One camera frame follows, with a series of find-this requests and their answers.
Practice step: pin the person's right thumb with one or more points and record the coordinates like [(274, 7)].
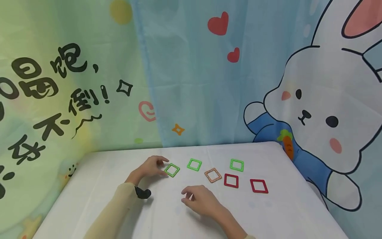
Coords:
[(187, 201)]

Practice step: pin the orange square frame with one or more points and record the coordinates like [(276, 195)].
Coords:
[(213, 175)]

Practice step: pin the person's left index finger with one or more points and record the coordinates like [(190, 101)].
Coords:
[(159, 159)]

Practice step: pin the person's left thumb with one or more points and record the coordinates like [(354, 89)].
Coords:
[(160, 172)]

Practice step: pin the red square frame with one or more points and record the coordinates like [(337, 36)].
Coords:
[(259, 186), (231, 181)]

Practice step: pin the person's right hand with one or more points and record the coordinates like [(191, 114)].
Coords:
[(204, 200)]

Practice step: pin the green square frame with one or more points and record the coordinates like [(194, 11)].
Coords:
[(194, 165), (237, 165), (172, 170)]

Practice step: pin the person's right forearm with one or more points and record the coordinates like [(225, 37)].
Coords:
[(235, 225)]

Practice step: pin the person's left hand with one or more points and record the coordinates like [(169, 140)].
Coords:
[(146, 170)]

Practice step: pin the black wrist band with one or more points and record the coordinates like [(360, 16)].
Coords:
[(143, 193)]

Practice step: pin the person's right index finger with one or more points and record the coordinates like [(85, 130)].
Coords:
[(188, 190)]

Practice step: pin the person's left forearm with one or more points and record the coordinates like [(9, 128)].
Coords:
[(112, 212)]

